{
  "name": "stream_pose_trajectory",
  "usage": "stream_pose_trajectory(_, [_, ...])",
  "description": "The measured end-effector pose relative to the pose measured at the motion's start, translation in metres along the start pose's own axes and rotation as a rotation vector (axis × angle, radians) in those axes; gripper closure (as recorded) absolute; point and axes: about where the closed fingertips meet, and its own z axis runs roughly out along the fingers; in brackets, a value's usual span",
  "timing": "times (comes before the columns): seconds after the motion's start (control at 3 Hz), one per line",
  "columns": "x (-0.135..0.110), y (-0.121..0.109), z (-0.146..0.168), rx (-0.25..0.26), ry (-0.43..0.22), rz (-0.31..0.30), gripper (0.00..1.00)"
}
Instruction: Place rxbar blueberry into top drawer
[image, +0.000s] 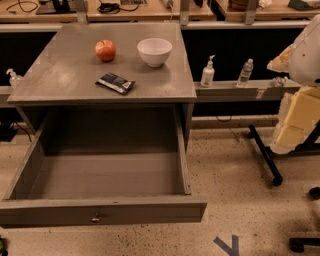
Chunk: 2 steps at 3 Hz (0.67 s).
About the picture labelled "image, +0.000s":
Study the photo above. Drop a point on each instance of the dark blue rxbar wrapper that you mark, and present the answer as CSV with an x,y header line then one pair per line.
x,y
115,83

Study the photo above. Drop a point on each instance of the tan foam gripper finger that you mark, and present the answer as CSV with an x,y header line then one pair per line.
x,y
281,62
298,115

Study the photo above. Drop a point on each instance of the grey wooden cabinet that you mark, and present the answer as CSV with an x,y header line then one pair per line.
x,y
65,73

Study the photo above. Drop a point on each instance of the open grey top drawer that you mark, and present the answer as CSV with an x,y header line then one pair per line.
x,y
128,165

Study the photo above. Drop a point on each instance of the clear plastic water bottle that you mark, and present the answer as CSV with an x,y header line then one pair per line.
x,y
245,73

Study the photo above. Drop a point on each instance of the black stand leg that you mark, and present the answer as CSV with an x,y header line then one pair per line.
x,y
253,134

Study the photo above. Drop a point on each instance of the crumpled clear plastic wrapper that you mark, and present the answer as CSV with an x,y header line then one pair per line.
x,y
279,81

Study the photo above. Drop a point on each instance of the red apple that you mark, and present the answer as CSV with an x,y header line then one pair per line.
x,y
105,50

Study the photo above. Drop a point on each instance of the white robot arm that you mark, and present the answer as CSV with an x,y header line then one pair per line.
x,y
304,62

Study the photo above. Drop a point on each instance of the small metal drawer knob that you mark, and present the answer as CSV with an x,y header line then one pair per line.
x,y
96,219

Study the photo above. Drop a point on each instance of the white ceramic bowl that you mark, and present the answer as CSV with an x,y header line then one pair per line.
x,y
154,51

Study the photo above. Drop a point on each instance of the clear pump sanitizer bottle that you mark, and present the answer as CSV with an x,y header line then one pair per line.
x,y
14,77

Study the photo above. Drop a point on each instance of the white pump lotion bottle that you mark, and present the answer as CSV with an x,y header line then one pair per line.
x,y
208,73

